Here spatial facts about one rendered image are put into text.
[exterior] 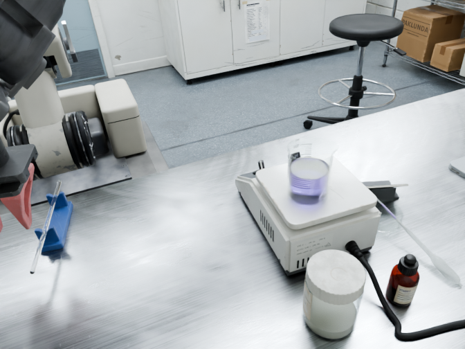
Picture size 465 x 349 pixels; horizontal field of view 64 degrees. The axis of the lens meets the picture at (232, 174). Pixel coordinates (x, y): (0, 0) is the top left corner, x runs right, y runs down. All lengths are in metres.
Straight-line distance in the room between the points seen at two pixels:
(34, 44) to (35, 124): 0.77
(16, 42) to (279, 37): 2.89
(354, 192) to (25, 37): 0.40
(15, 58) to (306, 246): 0.37
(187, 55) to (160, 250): 2.50
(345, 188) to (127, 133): 1.07
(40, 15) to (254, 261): 0.38
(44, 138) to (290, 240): 0.88
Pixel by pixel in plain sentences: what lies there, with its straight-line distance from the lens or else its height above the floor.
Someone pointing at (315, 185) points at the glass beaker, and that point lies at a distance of 0.44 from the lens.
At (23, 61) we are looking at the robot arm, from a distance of 0.44.
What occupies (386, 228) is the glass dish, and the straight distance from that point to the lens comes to 0.56.
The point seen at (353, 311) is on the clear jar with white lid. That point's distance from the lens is 0.42.
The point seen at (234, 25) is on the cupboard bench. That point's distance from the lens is 3.04.
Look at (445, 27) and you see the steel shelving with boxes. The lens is 3.16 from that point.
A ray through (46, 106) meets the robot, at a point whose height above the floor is 0.70.
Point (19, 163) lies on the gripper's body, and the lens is 0.48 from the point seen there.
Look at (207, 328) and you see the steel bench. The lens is 0.46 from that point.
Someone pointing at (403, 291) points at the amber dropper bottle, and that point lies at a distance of 0.48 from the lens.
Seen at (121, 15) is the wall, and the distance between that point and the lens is 3.40.
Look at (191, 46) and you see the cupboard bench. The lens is 2.95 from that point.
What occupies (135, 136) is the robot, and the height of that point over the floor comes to 0.45.
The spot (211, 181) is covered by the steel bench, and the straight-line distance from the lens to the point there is 0.65.
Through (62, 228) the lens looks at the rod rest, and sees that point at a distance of 0.62.
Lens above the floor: 1.14
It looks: 36 degrees down
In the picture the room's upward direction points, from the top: 4 degrees counter-clockwise
